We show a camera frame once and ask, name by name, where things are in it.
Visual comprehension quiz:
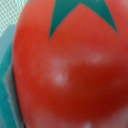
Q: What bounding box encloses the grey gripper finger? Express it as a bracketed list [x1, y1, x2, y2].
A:
[0, 25, 25, 128]

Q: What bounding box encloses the red toy tomato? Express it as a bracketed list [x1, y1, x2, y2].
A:
[13, 0, 128, 128]

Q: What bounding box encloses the beige woven placemat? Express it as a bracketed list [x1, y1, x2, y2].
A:
[0, 0, 31, 37]

